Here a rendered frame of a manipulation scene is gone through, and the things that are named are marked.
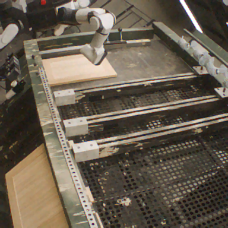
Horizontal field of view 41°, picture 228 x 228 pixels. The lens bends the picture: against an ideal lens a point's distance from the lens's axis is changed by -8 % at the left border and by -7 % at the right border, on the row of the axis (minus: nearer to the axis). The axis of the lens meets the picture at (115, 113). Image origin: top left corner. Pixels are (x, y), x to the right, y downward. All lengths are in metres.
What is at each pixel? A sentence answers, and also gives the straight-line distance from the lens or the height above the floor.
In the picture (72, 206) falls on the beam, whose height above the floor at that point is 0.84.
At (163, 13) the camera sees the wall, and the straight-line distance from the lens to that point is 11.98.
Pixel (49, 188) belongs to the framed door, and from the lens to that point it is 1.89.
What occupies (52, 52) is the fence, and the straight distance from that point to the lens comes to 2.56.
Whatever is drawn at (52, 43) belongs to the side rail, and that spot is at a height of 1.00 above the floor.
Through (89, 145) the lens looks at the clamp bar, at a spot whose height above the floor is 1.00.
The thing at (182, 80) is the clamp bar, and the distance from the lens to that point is 2.24.
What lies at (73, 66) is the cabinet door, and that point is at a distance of 2.37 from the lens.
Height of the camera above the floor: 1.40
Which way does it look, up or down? 7 degrees down
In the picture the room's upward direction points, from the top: 52 degrees clockwise
